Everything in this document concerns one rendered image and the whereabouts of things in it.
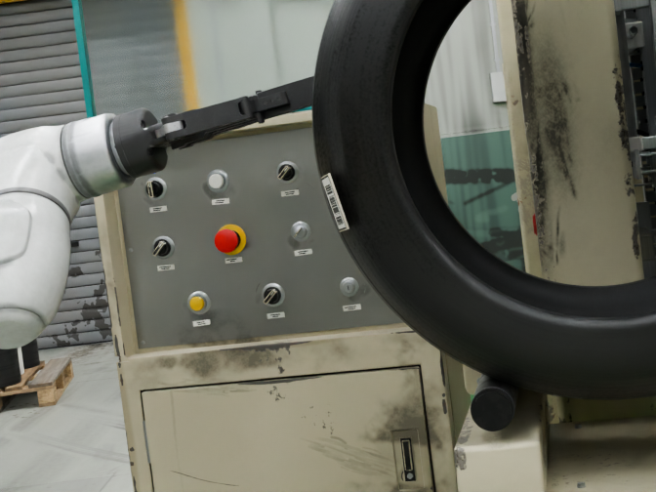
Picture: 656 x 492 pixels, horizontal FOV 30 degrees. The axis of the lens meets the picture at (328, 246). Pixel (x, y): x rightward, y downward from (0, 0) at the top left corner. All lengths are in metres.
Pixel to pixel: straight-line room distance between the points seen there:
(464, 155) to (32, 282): 9.34
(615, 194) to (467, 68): 9.06
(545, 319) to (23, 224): 0.55
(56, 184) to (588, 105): 0.68
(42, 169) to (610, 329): 0.64
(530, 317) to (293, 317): 0.88
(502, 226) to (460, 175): 0.57
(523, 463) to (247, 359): 0.84
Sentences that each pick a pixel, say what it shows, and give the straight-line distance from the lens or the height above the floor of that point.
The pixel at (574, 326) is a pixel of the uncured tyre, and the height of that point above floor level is 0.98.
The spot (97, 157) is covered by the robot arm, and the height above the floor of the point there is 1.21.
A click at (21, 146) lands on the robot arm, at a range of 1.43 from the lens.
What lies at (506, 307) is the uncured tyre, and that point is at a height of 1.01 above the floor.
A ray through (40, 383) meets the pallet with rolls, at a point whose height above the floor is 0.14.
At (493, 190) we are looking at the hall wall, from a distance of 10.56.
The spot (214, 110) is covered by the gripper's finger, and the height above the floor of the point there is 1.24.
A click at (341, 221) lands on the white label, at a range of 1.25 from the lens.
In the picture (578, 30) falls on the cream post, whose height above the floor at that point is 1.30.
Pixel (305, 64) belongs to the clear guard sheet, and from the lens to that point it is 2.01.
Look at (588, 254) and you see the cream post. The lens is 1.62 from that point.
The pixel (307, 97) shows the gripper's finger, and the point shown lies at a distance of 1.37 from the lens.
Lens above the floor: 1.15
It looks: 3 degrees down
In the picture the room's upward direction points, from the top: 7 degrees counter-clockwise
